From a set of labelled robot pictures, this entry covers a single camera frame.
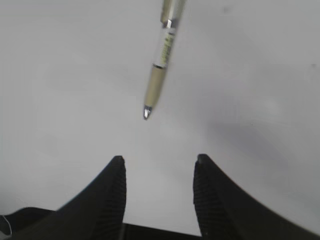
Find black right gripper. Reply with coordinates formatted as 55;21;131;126
0;155;127;240

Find cream yellow-green pen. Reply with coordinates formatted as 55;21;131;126
143;0;186;120

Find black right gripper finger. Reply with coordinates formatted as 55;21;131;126
193;154;320;240

